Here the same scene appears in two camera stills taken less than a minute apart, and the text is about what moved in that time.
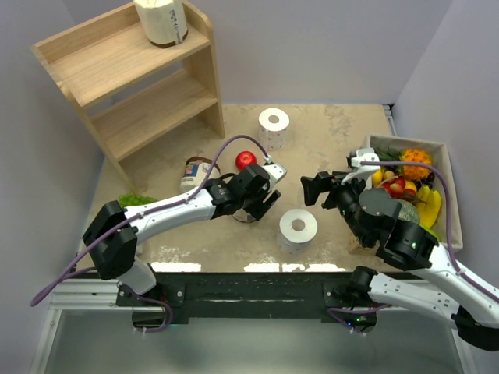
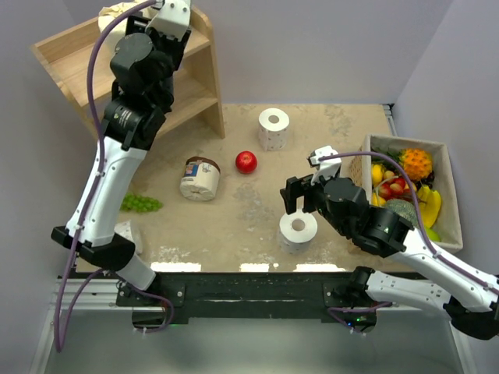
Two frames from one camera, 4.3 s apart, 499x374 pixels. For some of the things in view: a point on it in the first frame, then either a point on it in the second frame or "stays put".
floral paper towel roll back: [272, 125] stays put
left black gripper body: [253, 204] → [172, 49]
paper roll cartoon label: [242, 216] → [107, 47]
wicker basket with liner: [450, 233] stays put
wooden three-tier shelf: [136, 95] stays put
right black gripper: [321, 182] → [295, 187]
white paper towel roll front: [298, 228] stays put
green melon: [408, 212] stays put
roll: [196, 169] stays put
